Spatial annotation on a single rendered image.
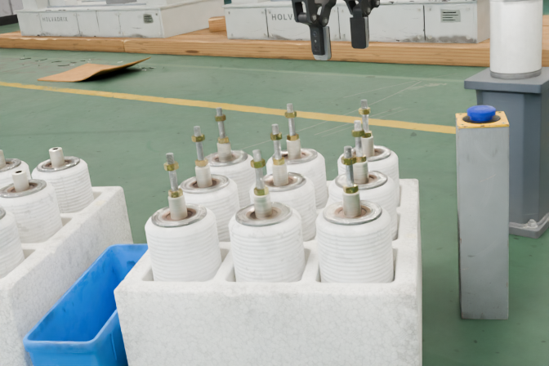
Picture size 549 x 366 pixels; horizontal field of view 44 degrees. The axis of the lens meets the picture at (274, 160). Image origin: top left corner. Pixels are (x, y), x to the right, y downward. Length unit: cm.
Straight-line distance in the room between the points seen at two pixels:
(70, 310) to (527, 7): 93
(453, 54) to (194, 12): 193
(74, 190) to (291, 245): 49
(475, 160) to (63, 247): 64
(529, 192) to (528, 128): 13
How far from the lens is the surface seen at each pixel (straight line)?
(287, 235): 87
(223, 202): 100
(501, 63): 134
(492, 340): 109
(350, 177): 86
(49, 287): 110
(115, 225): 129
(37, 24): 528
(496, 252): 108
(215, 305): 89
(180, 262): 91
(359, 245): 85
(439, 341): 108
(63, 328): 108
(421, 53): 304
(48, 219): 115
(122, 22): 447
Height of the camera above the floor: 60
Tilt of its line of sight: 18 degrees down
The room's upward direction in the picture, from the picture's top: 6 degrees counter-clockwise
